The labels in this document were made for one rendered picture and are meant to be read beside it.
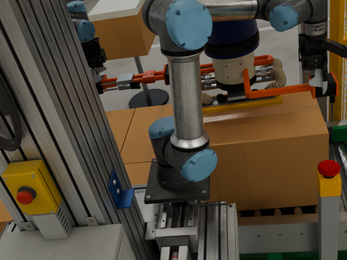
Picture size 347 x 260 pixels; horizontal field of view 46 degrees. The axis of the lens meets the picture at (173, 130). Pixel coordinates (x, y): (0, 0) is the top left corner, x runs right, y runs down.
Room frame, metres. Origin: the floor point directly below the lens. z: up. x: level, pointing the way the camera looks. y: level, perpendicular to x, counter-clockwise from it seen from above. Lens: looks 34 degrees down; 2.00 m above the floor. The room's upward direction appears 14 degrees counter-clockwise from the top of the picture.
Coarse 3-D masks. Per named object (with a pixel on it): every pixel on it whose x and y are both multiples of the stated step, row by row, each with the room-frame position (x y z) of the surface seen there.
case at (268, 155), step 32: (288, 96) 1.56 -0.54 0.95; (224, 128) 1.44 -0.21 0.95; (256, 128) 1.39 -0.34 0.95; (288, 128) 1.33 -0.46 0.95; (320, 128) 1.28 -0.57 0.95; (224, 160) 1.34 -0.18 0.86; (256, 160) 1.31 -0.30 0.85; (288, 160) 1.28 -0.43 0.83; (320, 160) 1.25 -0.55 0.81; (224, 192) 1.34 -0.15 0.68; (256, 192) 1.31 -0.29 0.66; (288, 192) 1.28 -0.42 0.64
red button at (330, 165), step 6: (324, 162) 0.99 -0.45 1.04; (330, 162) 0.99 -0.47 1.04; (336, 162) 0.98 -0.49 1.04; (318, 168) 0.98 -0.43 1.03; (324, 168) 0.97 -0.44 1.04; (330, 168) 0.96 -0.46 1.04; (336, 168) 0.96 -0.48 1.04; (324, 174) 0.95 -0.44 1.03; (330, 174) 0.94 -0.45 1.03; (336, 174) 0.94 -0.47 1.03
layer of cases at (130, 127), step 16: (112, 112) 2.51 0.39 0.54; (128, 112) 2.46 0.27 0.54; (144, 112) 2.41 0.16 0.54; (160, 112) 2.36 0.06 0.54; (112, 128) 2.31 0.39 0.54; (128, 128) 2.27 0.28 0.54; (144, 128) 2.21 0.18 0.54; (128, 144) 2.09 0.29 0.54; (144, 144) 2.04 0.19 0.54; (128, 160) 1.93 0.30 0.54; (144, 160) 1.89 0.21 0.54; (144, 176) 1.75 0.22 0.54; (0, 208) 1.79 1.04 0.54; (0, 224) 1.68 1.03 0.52
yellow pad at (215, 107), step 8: (216, 96) 1.44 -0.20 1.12; (224, 96) 1.46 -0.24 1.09; (272, 96) 1.37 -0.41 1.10; (280, 96) 1.36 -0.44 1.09; (208, 104) 1.43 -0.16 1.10; (216, 104) 1.42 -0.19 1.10; (224, 104) 1.40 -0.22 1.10; (232, 104) 1.39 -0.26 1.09; (240, 104) 1.38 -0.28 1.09; (248, 104) 1.37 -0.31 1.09; (256, 104) 1.36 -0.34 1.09; (264, 104) 1.35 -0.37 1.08; (272, 104) 1.35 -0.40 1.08; (208, 112) 1.40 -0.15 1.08
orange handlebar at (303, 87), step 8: (256, 56) 1.52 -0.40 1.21; (264, 56) 1.50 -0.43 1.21; (272, 56) 1.49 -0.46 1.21; (200, 64) 1.57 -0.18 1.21; (208, 64) 1.55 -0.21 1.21; (256, 64) 1.47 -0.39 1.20; (264, 64) 1.46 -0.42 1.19; (144, 72) 1.62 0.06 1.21; (152, 72) 1.60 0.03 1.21; (160, 72) 1.60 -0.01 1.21; (200, 72) 1.52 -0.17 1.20; (208, 72) 1.51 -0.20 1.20; (112, 80) 1.64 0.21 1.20; (136, 80) 1.58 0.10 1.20; (144, 80) 1.57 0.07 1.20; (152, 80) 1.56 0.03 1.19; (248, 80) 1.34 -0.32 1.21; (248, 88) 1.28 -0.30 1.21; (272, 88) 1.24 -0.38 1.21; (280, 88) 1.23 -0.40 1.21; (288, 88) 1.22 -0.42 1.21; (296, 88) 1.21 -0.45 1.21; (304, 88) 1.20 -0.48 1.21; (248, 96) 1.25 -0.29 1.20; (256, 96) 1.24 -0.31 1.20; (264, 96) 1.23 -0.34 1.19
